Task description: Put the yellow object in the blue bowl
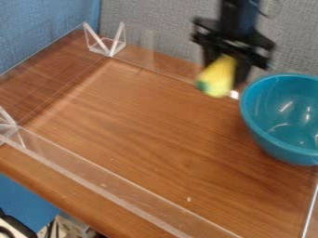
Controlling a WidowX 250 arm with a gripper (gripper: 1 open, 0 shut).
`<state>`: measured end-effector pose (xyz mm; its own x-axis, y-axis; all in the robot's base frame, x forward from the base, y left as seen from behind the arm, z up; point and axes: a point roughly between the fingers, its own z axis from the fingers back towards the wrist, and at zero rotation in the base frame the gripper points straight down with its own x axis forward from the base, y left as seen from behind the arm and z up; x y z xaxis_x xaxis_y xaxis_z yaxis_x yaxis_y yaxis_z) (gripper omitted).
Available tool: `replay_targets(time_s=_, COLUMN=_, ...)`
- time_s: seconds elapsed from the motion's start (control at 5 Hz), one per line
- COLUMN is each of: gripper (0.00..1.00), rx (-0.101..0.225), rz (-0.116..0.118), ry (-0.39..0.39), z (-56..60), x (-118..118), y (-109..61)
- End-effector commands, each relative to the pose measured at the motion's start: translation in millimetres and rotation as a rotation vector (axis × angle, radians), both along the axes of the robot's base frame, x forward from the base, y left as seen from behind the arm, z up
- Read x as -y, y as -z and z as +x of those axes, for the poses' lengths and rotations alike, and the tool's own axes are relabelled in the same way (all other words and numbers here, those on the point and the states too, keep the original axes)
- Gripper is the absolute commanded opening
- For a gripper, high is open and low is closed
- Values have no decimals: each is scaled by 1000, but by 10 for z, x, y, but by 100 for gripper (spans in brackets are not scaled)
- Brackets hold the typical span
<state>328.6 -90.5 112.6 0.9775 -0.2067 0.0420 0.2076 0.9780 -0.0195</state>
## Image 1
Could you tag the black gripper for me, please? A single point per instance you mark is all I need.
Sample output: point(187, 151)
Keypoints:
point(231, 34)

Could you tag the yellow toy banana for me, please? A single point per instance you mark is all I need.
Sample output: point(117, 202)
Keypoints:
point(216, 78)

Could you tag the blue plastic bowl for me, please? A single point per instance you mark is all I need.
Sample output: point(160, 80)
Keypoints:
point(278, 106)

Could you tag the clear acrylic back barrier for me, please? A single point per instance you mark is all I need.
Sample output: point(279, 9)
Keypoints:
point(166, 65)

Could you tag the clear acrylic barrier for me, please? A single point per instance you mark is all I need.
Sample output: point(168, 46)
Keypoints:
point(29, 84)
point(153, 208)
point(166, 65)

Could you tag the clear acrylic left barrier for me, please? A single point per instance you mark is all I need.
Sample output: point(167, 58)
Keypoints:
point(29, 84)

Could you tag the clear acrylic front barrier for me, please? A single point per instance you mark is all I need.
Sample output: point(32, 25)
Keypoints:
point(153, 208)

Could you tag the clear acrylic corner bracket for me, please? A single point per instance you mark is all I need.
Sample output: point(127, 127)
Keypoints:
point(104, 45)

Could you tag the clear acrylic left bracket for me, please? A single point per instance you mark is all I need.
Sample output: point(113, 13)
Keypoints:
point(9, 128)

